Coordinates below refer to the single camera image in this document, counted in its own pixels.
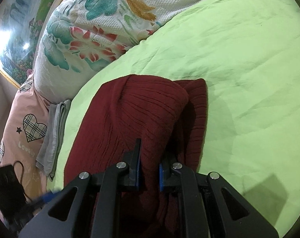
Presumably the light green bed sheet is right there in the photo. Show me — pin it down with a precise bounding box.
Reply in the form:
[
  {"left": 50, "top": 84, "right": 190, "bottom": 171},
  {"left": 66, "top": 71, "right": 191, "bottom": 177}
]
[{"left": 47, "top": 0, "right": 300, "bottom": 237}]

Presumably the dark red knit sweater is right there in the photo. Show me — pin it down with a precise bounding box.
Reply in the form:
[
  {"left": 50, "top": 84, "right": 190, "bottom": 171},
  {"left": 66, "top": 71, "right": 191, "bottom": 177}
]
[{"left": 64, "top": 75, "right": 207, "bottom": 237}]

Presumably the black cable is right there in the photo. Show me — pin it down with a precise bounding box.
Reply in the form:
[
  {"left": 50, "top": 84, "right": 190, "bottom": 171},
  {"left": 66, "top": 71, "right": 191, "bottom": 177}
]
[{"left": 13, "top": 161, "right": 34, "bottom": 204}]

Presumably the white floral quilt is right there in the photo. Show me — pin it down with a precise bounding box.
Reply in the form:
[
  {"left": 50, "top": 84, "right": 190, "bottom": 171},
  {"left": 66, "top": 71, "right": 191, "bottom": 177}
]
[{"left": 33, "top": 0, "right": 201, "bottom": 103}]

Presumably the pink heart-print pillow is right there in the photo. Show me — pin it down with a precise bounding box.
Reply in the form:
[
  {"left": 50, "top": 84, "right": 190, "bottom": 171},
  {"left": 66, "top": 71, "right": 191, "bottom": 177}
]
[{"left": 0, "top": 75, "right": 49, "bottom": 199}]

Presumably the grey folded garment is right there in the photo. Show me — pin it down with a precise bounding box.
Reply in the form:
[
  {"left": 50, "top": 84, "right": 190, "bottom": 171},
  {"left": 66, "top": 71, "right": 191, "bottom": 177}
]
[{"left": 36, "top": 99, "right": 71, "bottom": 181}]

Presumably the gold-framed landscape painting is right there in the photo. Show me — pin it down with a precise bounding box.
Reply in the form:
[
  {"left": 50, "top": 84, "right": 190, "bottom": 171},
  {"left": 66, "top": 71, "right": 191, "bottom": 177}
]
[{"left": 0, "top": 0, "right": 62, "bottom": 88}]

